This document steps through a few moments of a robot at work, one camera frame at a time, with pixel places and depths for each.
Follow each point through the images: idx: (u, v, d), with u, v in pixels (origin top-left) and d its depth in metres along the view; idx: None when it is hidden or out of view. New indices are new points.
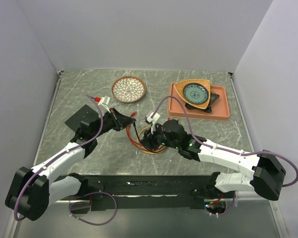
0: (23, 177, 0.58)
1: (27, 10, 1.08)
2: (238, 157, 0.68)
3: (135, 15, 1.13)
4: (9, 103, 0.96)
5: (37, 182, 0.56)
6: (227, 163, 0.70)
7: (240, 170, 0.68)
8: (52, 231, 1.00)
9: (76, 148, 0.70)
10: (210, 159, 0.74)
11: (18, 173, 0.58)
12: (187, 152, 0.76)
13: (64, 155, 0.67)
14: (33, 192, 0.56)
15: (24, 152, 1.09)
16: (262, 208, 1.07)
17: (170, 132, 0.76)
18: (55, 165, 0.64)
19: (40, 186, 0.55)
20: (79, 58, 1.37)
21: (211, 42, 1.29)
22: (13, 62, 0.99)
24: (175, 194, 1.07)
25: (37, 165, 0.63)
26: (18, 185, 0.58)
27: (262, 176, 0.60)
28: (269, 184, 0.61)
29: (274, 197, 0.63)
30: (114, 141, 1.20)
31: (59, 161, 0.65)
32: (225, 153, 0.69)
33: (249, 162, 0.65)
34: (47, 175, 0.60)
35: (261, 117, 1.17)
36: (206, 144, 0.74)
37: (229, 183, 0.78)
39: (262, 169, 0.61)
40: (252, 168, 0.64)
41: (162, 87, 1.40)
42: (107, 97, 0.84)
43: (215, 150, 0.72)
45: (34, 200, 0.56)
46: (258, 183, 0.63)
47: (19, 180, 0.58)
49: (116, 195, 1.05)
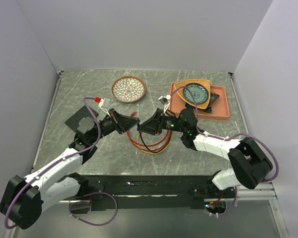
0: (16, 186, 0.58)
1: (27, 10, 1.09)
2: (221, 142, 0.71)
3: (135, 15, 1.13)
4: (9, 103, 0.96)
5: (28, 193, 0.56)
6: (214, 149, 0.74)
7: (223, 154, 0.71)
8: (52, 231, 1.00)
9: (73, 155, 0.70)
10: (202, 148, 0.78)
11: (11, 182, 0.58)
12: (187, 142, 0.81)
13: (60, 163, 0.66)
14: (24, 202, 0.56)
15: (24, 152, 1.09)
16: (262, 208, 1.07)
17: (185, 121, 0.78)
18: (49, 175, 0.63)
19: (31, 197, 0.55)
20: (80, 58, 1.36)
21: (211, 42, 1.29)
22: (13, 62, 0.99)
24: (175, 194, 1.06)
25: (32, 173, 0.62)
26: (11, 194, 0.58)
27: (235, 155, 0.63)
28: (244, 166, 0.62)
29: (252, 182, 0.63)
30: (114, 141, 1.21)
31: (54, 169, 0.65)
32: (213, 140, 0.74)
33: (230, 146, 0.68)
34: (39, 185, 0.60)
35: (261, 116, 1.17)
36: (201, 133, 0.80)
37: (222, 176, 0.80)
39: (239, 150, 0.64)
40: (229, 149, 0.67)
41: (162, 87, 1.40)
42: (106, 99, 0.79)
43: (206, 138, 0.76)
45: (24, 211, 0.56)
46: (235, 164, 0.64)
47: (11, 189, 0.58)
49: (116, 195, 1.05)
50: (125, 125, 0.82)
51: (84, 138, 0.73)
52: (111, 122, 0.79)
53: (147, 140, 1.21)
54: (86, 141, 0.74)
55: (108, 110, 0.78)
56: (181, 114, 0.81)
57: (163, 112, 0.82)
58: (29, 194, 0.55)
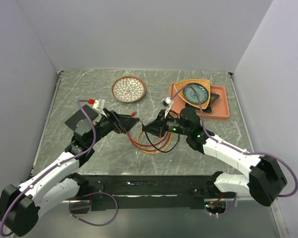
0: (10, 196, 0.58)
1: (27, 10, 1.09)
2: (239, 155, 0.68)
3: (135, 15, 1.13)
4: (9, 102, 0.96)
5: (22, 203, 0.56)
6: (228, 159, 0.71)
7: (238, 167, 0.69)
8: (52, 231, 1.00)
9: (68, 160, 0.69)
10: (213, 153, 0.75)
11: (6, 191, 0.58)
12: (194, 143, 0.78)
13: (55, 170, 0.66)
14: (18, 211, 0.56)
15: (24, 152, 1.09)
16: (262, 208, 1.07)
17: (186, 119, 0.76)
18: (43, 183, 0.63)
19: (25, 207, 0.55)
20: (80, 58, 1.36)
21: (211, 42, 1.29)
22: (13, 62, 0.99)
24: (175, 194, 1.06)
25: (26, 181, 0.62)
26: (5, 203, 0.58)
27: (257, 175, 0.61)
28: (263, 186, 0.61)
29: (266, 200, 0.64)
30: (114, 141, 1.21)
31: (49, 176, 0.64)
32: (228, 149, 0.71)
33: (249, 162, 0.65)
34: (34, 195, 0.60)
35: (261, 117, 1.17)
36: (213, 138, 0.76)
37: (227, 182, 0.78)
39: (260, 170, 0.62)
40: (249, 167, 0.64)
41: (162, 87, 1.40)
42: (102, 100, 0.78)
43: (219, 145, 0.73)
45: (19, 219, 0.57)
46: (253, 182, 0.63)
47: (5, 198, 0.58)
49: (116, 195, 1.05)
50: (126, 125, 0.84)
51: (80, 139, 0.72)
52: (109, 122, 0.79)
53: (147, 140, 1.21)
54: (82, 143, 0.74)
55: (104, 110, 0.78)
56: (181, 113, 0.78)
57: (164, 115, 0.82)
58: (23, 204, 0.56)
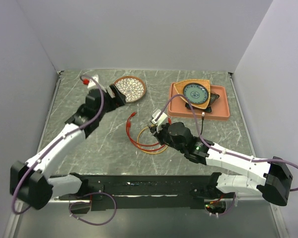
0: (19, 172, 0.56)
1: (27, 10, 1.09)
2: (249, 164, 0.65)
3: (135, 15, 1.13)
4: (9, 102, 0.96)
5: (32, 177, 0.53)
6: (236, 168, 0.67)
7: (248, 175, 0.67)
8: (52, 231, 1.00)
9: (74, 132, 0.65)
10: (218, 164, 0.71)
11: (13, 168, 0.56)
12: (194, 156, 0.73)
13: (61, 142, 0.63)
14: (30, 186, 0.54)
15: (24, 152, 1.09)
16: (261, 208, 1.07)
17: (176, 135, 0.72)
18: (51, 156, 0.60)
19: (36, 180, 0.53)
20: (80, 58, 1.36)
21: (211, 41, 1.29)
22: (13, 62, 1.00)
24: (175, 194, 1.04)
25: (33, 157, 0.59)
26: (16, 180, 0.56)
27: (274, 184, 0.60)
28: (280, 192, 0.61)
29: (282, 203, 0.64)
30: (114, 141, 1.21)
31: (56, 150, 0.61)
32: (234, 159, 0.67)
33: (260, 169, 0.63)
34: (43, 169, 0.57)
35: (261, 117, 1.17)
36: (214, 148, 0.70)
37: (232, 185, 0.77)
39: (274, 177, 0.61)
40: (263, 175, 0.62)
41: (162, 87, 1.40)
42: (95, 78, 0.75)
43: (224, 155, 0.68)
45: (32, 195, 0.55)
46: (267, 190, 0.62)
47: (15, 176, 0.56)
49: (116, 195, 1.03)
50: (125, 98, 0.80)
51: (88, 106, 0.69)
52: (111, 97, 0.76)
53: (147, 140, 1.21)
54: (90, 111, 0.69)
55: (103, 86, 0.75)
56: (169, 131, 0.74)
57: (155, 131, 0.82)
58: (34, 179, 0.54)
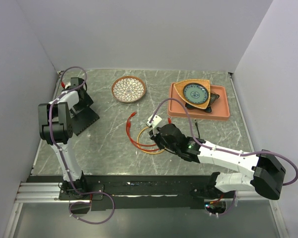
0: (46, 108, 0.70)
1: (27, 10, 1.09)
2: (238, 158, 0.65)
3: (135, 15, 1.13)
4: (9, 103, 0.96)
5: (60, 105, 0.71)
6: (227, 164, 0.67)
7: (239, 170, 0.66)
8: (51, 231, 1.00)
9: (71, 90, 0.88)
10: (209, 161, 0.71)
11: (40, 107, 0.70)
12: (187, 155, 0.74)
13: (64, 95, 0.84)
14: (60, 113, 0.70)
15: (24, 152, 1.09)
16: (262, 208, 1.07)
17: (167, 135, 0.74)
18: (64, 99, 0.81)
19: (64, 105, 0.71)
20: (80, 58, 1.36)
21: (211, 42, 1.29)
22: (13, 62, 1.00)
24: (175, 194, 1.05)
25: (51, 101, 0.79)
26: (44, 116, 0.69)
27: (262, 176, 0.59)
28: (269, 184, 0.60)
29: (275, 195, 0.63)
30: (114, 141, 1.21)
31: (65, 97, 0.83)
32: (224, 154, 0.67)
33: (249, 162, 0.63)
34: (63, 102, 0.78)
35: (261, 116, 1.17)
36: (205, 146, 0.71)
37: (229, 183, 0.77)
39: (262, 169, 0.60)
40: (252, 168, 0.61)
41: (162, 87, 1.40)
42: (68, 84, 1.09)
43: (214, 151, 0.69)
45: (63, 120, 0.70)
46: (258, 182, 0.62)
47: (43, 111, 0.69)
49: (116, 195, 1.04)
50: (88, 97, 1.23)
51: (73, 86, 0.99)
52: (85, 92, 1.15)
53: (147, 140, 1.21)
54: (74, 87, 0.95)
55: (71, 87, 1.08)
56: (161, 133, 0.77)
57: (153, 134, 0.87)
58: (61, 106, 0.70)
